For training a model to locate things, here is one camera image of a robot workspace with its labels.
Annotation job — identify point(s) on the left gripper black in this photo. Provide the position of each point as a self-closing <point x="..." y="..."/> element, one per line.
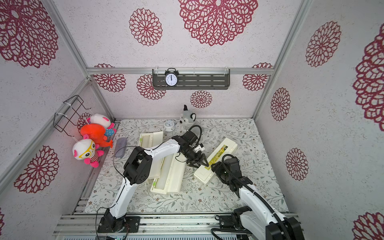
<point x="193" y="163"/>

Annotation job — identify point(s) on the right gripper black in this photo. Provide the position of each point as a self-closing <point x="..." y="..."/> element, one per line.
<point x="218" y="168"/>

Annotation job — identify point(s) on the cream wrap dispenser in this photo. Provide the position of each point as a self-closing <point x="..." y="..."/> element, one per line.
<point x="171" y="176"/>
<point x="149" y="140"/>

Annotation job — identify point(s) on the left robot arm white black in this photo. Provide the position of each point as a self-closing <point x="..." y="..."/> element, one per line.
<point x="138" y="165"/>

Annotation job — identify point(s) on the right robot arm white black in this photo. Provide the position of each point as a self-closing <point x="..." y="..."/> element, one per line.
<point x="257" y="218"/>

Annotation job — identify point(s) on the floral table mat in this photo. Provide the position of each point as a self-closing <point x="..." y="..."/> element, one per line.
<point x="194" y="196"/>

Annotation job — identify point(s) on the grey husky plush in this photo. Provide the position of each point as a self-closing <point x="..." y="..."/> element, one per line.
<point x="187" y="119"/>

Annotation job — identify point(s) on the small white round clock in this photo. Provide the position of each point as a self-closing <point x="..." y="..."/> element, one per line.
<point x="169" y="126"/>

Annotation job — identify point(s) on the grey cloth roll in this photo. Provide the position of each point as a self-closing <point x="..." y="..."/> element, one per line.
<point x="120" y="147"/>

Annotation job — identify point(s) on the black alarm clock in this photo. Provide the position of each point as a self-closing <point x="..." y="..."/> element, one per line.
<point x="171" y="77"/>

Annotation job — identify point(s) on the white pink plush upper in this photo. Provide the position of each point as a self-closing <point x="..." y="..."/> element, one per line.
<point x="100" y="120"/>

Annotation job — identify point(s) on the red plush toy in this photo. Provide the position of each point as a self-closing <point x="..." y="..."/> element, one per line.
<point x="96" y="133"/>

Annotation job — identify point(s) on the white plush with glasses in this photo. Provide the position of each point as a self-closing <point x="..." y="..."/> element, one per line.
<point x="88" y="151"/>

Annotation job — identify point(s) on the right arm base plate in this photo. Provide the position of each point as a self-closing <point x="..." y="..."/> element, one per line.
<point x="233" y="221"/>

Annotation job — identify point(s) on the grey wall shelf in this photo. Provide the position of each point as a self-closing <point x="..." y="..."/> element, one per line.
<point x="193" y="81"/>

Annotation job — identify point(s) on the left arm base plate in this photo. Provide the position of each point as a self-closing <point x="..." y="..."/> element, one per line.
<point x="109" y="224"/>

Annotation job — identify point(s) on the black wire basket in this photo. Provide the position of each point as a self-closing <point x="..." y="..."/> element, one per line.
<point x="72" y="108"/>

